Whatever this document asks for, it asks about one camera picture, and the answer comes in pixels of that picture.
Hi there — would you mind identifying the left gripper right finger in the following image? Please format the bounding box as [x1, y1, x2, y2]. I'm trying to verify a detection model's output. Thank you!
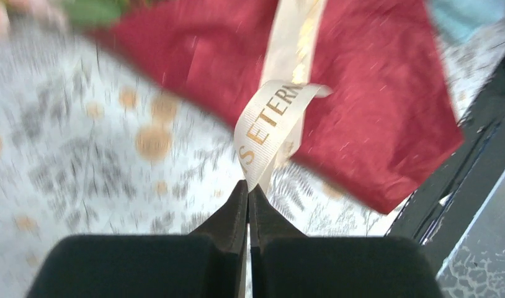
[249, 187, 442, 297]

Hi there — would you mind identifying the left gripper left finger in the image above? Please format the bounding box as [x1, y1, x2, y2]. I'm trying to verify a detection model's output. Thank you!
[27, 180, 248, 297]

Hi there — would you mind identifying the cream ribbon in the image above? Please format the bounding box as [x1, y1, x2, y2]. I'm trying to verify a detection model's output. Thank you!
[234, 1, 332, 192]

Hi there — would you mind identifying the dark red wrapping paper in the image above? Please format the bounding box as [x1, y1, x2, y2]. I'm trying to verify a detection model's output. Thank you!
[92, 0, 463, 214]

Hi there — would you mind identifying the pink fake flower bunch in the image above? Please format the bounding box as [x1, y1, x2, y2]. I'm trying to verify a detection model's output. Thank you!
[0, 0, 154, 36]

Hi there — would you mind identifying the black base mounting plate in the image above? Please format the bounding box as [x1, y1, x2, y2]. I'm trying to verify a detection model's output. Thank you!
[388, 56, 505, 273]

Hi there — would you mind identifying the floral patterned table mat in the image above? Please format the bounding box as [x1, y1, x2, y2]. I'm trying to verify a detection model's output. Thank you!
[0, 16, 505, 298]

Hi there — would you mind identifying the light blue folded cloth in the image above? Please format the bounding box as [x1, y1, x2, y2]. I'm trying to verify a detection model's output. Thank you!
[426, 0, 505, 44]

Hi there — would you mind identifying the aluminium front rail frame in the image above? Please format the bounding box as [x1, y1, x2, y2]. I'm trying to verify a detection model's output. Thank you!
[437, 170, 505, 297]

